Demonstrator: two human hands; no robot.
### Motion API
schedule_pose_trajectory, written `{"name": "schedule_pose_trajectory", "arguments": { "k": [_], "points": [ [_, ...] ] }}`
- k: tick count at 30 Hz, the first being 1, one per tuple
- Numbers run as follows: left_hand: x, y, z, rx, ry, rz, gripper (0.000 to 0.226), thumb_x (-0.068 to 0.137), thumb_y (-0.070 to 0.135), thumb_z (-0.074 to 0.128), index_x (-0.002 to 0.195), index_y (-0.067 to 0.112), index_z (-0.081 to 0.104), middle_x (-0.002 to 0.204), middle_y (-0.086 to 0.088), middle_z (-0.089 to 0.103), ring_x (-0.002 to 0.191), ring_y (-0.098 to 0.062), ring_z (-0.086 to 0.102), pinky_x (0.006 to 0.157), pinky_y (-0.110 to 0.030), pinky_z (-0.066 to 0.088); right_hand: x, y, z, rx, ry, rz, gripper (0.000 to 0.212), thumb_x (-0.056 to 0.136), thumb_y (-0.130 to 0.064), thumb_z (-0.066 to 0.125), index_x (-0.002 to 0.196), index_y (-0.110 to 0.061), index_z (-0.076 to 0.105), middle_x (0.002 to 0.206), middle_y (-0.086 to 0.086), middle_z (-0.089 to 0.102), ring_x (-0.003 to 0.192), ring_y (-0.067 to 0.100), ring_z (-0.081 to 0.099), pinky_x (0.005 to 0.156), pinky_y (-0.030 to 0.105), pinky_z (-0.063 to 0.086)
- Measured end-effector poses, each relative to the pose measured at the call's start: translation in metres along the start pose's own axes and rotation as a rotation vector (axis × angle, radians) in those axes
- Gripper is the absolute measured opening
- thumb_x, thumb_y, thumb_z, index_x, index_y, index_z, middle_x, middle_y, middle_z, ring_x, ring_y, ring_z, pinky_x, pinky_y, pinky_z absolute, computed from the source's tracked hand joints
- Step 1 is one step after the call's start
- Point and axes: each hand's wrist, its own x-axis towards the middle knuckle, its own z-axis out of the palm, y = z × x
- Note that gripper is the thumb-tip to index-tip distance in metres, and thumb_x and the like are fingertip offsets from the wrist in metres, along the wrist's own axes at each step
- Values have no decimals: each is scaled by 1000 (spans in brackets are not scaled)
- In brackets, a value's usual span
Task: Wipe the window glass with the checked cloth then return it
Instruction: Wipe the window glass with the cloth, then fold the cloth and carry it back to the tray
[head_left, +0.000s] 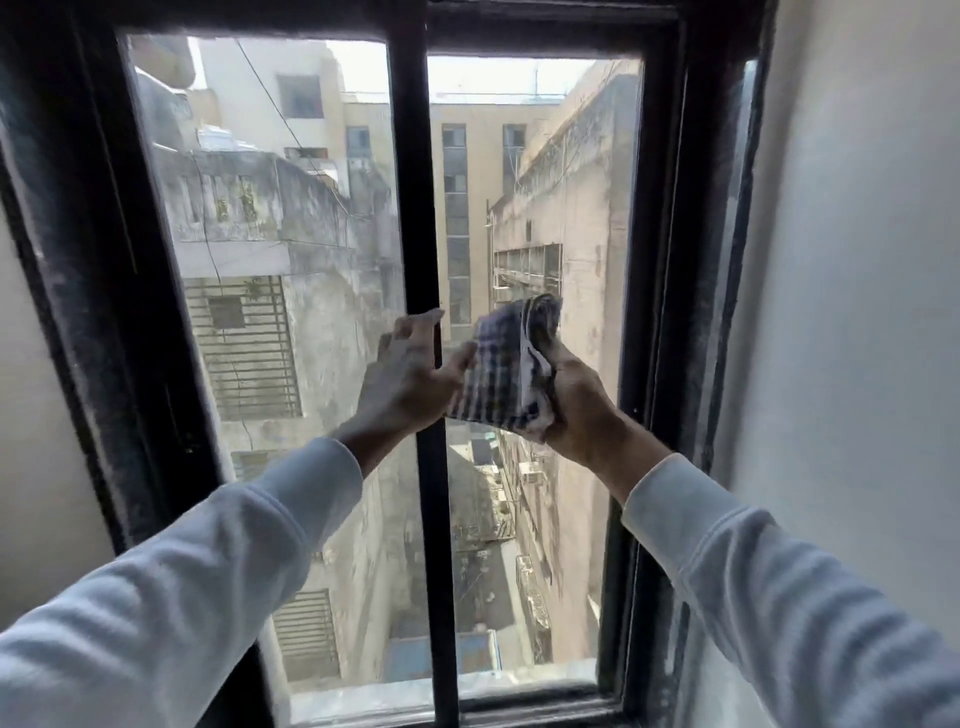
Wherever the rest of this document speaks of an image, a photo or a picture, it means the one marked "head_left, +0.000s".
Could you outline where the person's left hand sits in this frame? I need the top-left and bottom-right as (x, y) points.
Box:
(351, 307), (479, 450)

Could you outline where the person's right hand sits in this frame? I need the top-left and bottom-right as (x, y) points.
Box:
(541, 337), (630, 468)

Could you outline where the checkered blue white cloth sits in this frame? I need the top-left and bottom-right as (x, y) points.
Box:
(445, 293), (564, 442)

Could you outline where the person's right forearm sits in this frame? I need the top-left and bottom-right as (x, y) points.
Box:
(577, 421), (960, 728)

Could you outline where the person's left forearm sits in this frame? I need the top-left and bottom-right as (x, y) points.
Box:
(0, 420), (385, 728)

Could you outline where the grey concrete building with ledge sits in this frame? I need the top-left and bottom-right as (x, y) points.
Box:
(487, 61), (645, 665)

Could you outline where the narrow glass window pane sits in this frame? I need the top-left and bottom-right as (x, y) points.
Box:
(426, 55), (646, 695)

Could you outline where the beige tall building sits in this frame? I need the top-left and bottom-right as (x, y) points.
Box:
(196, 37), (564, 327)

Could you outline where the weathered grey building with grille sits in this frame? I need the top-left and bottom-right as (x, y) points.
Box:
(131, 71), (410, 676)

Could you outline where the wide glass window pane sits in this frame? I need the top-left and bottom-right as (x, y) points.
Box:
(123, 33), (451, 710)

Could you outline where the thin overhead cable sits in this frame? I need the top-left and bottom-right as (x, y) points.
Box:
(236, 39), (305, 151)

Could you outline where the black window frame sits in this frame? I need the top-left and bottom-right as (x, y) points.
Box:
(0, 0), (781, 728)

